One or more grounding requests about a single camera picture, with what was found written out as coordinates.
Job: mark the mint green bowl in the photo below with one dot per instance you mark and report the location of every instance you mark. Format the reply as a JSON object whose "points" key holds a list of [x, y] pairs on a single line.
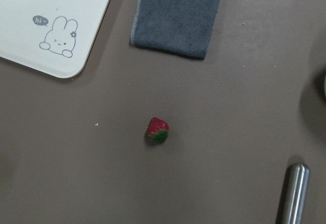
{"points": [[325, 85]]}

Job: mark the red strawberry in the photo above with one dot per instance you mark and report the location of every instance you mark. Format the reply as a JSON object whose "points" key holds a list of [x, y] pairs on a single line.
{"points": [[158, 130]]}

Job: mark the steel muddler black tip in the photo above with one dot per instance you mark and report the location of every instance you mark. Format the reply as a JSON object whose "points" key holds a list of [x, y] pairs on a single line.
{"points": [[293, 194]]}

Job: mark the cream rabbit tray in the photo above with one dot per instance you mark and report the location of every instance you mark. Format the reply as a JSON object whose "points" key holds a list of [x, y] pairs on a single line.
{"points": [[51, 36]]}

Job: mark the grey folded cloth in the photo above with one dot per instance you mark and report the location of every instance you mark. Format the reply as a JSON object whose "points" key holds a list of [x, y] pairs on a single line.
{"points": [[182, 27]]}

